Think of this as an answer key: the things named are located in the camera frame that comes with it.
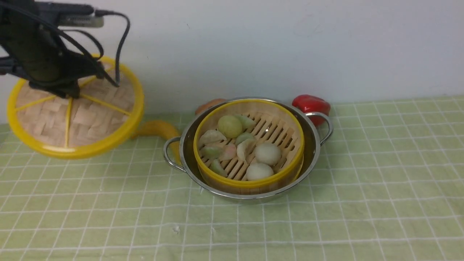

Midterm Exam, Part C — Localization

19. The orange plastic vegetable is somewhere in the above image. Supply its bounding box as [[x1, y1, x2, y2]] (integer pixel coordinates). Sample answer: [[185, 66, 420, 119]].
[[195, 99, 227, 115]]

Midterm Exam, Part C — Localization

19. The white round bun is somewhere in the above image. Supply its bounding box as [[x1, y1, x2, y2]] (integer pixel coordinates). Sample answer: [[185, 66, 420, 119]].
[[254, 143, 282, 166], [246, 162, 274, 181]]

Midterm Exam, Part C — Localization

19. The yellow bamboo steamer basket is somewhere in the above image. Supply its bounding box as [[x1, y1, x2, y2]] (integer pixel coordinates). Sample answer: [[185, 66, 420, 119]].
[[193, 99, 305, 195]]

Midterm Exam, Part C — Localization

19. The green round bun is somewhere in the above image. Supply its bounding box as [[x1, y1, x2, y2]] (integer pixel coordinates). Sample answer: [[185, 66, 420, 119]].
[[217, 115, 244, 139]]

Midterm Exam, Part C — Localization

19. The green checkered tablecloth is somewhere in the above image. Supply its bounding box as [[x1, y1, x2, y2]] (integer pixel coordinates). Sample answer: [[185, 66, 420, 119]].
[[0, 96, 464, 261]]

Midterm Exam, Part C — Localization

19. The pink dumpling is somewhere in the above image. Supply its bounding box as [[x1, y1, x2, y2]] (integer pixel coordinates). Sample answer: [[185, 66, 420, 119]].
[[219, 144, 237, 161]]

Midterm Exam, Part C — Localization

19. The yellow woven steamer lid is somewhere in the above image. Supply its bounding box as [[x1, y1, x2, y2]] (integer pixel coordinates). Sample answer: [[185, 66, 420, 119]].
[[7, 64, 144, 159]]

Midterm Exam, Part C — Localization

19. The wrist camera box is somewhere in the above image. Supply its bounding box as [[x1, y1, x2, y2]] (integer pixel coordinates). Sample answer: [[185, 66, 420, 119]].
[[36, 1, 104, 28]]

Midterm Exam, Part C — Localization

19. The pale green dumpling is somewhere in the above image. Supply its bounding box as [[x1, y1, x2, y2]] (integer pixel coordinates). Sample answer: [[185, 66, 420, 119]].
[[199, 129, 227, 144]]

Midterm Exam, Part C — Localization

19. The red plastic bell pepper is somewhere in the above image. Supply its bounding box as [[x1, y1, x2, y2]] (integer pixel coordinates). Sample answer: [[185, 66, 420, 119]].
[[292, 94, 331, 116]]

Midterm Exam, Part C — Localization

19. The stainless steel pot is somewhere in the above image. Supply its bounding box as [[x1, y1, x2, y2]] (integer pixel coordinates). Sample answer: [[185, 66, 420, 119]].
[[163, 97, 334, 203]]

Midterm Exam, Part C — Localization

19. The yellow plastic banana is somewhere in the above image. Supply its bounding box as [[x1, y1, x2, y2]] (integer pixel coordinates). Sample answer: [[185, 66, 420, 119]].
[[131, 120, 182, 163]]

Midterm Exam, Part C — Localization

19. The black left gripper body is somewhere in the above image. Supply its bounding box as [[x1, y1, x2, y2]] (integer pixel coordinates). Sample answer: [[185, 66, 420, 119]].
[[0, 0, 118, 99]]

